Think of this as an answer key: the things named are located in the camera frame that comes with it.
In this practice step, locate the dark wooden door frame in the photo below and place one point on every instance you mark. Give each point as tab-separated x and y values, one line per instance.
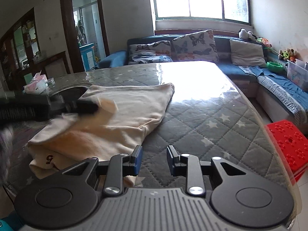
83	23

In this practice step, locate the pink tissue box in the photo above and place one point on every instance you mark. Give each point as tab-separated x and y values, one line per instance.
37	85

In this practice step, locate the round black induction cooktop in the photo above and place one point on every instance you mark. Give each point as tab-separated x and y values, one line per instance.
71	93

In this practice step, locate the red plastic stool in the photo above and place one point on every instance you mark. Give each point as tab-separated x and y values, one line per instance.
291	145

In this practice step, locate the large green-framed window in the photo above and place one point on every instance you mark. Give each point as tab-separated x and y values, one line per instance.
237	11

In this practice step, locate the plain beige cushion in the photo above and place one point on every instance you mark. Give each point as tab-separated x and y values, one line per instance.
247	54

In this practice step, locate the dark wooden display cabinet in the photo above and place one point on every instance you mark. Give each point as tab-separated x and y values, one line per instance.
19	46

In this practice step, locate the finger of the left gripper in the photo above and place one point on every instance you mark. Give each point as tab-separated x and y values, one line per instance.
70	104

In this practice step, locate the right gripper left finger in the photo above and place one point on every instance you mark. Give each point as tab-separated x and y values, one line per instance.
69	196

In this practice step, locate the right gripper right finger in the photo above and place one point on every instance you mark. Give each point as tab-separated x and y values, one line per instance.
239	196

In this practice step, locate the upright butterfly print pillow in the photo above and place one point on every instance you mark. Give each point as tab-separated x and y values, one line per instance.
196	46

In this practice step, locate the flat butterfly print pillow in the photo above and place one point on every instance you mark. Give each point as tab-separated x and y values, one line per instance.
156	52

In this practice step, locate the colourful plush toys pile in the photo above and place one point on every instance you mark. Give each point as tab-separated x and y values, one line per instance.
288	54

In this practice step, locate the beige cotton t-shirt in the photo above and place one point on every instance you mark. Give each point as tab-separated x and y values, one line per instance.
126	115

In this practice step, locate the clear plastic storage box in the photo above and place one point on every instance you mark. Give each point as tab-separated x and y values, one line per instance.
297	75

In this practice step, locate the panda plush toy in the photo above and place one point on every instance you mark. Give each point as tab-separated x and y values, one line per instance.
247	35

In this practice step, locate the green plastic bowl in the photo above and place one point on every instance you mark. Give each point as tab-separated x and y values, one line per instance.
275	67

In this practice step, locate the light blue small cabinet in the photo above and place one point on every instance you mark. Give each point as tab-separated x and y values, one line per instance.
88	56

